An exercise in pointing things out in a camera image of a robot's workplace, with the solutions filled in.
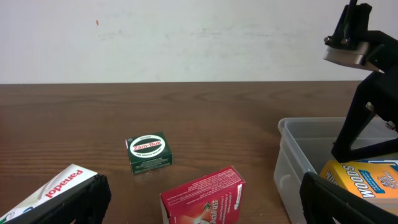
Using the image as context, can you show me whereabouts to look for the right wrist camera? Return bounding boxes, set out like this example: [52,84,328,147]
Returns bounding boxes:
[323,1,379,71]

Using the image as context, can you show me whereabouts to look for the clear plastic container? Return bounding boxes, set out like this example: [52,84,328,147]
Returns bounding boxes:
[273,116,398,224]

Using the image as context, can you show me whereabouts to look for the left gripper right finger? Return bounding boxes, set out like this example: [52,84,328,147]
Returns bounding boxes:
[300,172,397,224]

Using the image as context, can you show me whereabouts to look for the green Zam-Buk box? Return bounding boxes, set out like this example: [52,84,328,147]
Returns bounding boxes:
[126,132,174,175]

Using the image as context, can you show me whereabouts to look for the yellow Woods box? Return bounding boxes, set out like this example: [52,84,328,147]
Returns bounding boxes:
[320,160,397,199]

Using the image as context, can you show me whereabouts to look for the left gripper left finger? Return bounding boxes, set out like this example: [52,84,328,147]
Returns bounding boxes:
[8,174,111,224]

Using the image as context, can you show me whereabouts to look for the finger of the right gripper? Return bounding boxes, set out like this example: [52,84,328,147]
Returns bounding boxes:
[331,84,397,162]

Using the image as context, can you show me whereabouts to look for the white Panadol box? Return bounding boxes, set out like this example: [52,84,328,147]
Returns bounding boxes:
[1,164,97,223]

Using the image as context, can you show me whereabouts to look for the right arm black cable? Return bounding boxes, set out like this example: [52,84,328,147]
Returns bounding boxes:
[344,0,358,29]

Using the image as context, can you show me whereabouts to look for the red ActiFast box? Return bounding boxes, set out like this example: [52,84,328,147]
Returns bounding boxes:
[160,166,246,224]

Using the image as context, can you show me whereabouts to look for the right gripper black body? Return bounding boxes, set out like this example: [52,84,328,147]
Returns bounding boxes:
[365,30,397,124]

